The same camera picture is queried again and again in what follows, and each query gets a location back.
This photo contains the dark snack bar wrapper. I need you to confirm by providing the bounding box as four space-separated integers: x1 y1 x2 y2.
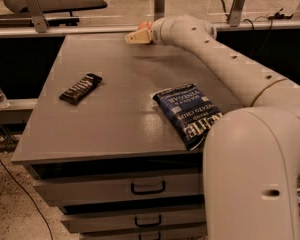
59 73 102 105

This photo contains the top drawer black handle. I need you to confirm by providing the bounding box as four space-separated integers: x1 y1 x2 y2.
130 181 166 195

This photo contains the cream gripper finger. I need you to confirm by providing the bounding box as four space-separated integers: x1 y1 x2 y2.
125 28 152 44

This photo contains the grey drawer cabinet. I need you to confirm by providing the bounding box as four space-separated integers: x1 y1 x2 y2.
12 33 240 240

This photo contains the middle drawer black handle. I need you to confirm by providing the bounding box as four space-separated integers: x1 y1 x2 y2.
134 215 162 228

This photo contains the red apple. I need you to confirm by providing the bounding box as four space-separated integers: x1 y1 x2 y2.
138 21 153 30

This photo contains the middle metal bracket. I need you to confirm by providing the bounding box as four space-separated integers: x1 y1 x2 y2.
154 0 165 20

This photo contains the metal bracket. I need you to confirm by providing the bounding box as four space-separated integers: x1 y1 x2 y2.
25 0 49 33
154 0 165 20
227 0 245 27

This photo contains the right metal bracket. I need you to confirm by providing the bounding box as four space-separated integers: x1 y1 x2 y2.
227 0 245 27

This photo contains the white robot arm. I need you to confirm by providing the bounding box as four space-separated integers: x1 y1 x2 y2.
125 15 300 240

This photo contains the black floor cable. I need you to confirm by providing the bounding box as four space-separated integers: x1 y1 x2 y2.
0 137 54 240

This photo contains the bottom drawer black handle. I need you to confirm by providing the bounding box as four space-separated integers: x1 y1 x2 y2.
138 232 161 240

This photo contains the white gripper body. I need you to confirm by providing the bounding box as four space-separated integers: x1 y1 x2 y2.
151 18 165 45

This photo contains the blue kettle chip bag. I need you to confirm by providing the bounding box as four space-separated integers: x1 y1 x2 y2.
153 84 223 150

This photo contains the drawer black handle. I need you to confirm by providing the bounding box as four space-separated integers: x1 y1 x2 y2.
138 232 161 240
130 181 166 195
134 215 162 228

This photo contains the left metal bracket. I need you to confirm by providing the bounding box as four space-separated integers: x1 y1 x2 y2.
25 0 49 33

